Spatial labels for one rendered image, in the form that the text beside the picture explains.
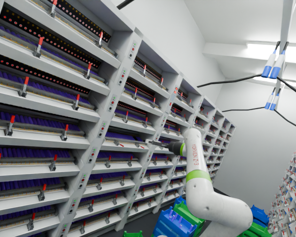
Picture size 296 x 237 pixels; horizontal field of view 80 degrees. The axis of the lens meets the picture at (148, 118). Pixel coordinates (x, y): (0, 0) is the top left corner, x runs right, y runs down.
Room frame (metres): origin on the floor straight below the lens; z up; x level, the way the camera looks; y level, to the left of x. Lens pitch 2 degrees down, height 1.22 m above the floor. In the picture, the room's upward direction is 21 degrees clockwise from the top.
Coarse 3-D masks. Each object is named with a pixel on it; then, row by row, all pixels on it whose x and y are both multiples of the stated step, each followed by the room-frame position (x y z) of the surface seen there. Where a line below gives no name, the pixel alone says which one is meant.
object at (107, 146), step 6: (132, 132) 1.71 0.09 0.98; (138, 132) 1.78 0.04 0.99; (144, 138) 1.76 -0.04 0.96; (102, 144) 1.23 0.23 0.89; (108, 144) 1.28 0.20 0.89; (114, 144) 1.34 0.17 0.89; (126, 144) 1.47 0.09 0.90; (132, 144) 1.55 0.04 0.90; (150, 144) 1.71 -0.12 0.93; (114, 150) 1.36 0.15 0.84; (120, 150) 1.41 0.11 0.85; (126, 150) 1.47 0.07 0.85; (132, 150) 1.53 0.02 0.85; (138, 150) 1.59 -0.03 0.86; (144, 150) 1.67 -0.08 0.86
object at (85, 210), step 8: (112, 192) 1.65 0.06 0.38; (120, 192) 1.72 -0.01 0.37; (80, 200) 1.36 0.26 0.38; (88, 200) 1.40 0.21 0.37; (96, 200) 1.45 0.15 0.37; (104, 200) 1.53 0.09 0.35; (112, 200) 1.58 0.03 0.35; (120, 200) 1.66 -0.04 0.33; (128, 200) 1.71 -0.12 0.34; (80, 208) 1.32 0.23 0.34; (88, 208) 1.36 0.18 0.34; (96, 208) 1.41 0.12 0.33; (104, 208) 1.46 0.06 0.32; (112, 208) 1.56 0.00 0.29; (80, 216) 1.27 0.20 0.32; (88, 216) 1.35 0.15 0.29
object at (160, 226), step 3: (159, 219) 1.63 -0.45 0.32; (156, 222) 1.64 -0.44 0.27; (159, 222) 1.62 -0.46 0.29; (156, 225) 1.63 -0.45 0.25; (159, 225) 1.62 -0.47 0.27; (162, 225) 1.60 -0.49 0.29; (159, 228) 1.61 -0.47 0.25; (162, 228) 1.60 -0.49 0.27; (165, 228) 1.58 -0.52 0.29; (162, 231) 1.59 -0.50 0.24; (165, 231) 1.57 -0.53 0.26; (168, 231) 1.56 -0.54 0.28; (165, 234) 1.57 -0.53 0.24; (168, 234) 1.55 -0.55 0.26; (171, 234) 1.54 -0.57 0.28
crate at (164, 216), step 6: (162, 210) 1.65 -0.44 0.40; (168, 210) 1.77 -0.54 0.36; (162, 216) 1.62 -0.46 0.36; (168, 216) 1.73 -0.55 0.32; (180, 216) 1.72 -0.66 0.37; (168, 222) 1.58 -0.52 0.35; (174, 222) 1.66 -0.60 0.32; (180, 222) 1.70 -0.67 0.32; (186, 222) 1.68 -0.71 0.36; (174, 228) 1.54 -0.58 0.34; (186, 228) 1.65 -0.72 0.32; (192, 228) 1.64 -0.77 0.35; (180, 234) 1.50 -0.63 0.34; (186, 234) 1.47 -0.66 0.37; (192, 234) 1.57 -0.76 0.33
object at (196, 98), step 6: (192, 96) 2.34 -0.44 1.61; (198, 96) 2.30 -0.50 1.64; (192, 102) 2.33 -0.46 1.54; (198, 102) 2.28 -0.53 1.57; (186, 114) 2.34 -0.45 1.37; (192, 114) 2.29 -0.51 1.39; (192, 120) 2.29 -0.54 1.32; (180, 126) 2.34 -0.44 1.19; (186, 126) 2.30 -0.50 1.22; (174, 156) 2.30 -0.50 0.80; (168, 168) 2.31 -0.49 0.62; (168, 180) 2.30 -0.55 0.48; (162, 192) 2.28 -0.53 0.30; (156, 210) 2.31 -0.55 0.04
